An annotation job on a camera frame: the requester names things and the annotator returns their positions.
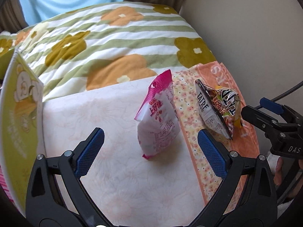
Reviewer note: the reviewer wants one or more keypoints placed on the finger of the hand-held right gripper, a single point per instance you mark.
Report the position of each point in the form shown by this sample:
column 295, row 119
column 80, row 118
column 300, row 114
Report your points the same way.
column 271, row 105
column 258, row 118

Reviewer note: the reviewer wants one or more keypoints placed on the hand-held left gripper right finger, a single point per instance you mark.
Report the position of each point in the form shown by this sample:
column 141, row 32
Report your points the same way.
column 211, row 153

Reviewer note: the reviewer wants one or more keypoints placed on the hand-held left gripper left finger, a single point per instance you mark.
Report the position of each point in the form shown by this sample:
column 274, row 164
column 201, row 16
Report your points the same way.
column 91, row 151

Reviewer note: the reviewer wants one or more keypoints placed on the black silver snack packet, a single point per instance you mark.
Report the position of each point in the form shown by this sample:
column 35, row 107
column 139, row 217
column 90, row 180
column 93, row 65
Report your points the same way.
column 217, row 108

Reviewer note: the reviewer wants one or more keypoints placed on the pink white snack bag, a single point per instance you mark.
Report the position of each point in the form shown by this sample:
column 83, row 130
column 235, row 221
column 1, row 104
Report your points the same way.
column 158, row 127

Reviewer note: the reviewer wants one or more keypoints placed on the green cardboard box bear print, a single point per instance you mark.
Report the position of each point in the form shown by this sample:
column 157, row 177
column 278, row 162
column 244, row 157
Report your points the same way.
column 19, row 123

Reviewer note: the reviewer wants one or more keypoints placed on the pink striped snack packet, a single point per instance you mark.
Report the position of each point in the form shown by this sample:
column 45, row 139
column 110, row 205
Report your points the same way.
column 4, row 182

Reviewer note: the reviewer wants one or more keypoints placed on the person's right hand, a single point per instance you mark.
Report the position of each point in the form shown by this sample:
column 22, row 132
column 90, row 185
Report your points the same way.
column 278, row 170

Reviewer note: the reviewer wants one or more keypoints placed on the orange floral cloth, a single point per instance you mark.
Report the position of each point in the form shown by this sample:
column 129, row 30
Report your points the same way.
column 189, row 113

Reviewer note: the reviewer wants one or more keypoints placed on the green striped floral blanket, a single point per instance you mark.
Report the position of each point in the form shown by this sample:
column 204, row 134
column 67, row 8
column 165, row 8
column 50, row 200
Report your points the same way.
column 94, row 37

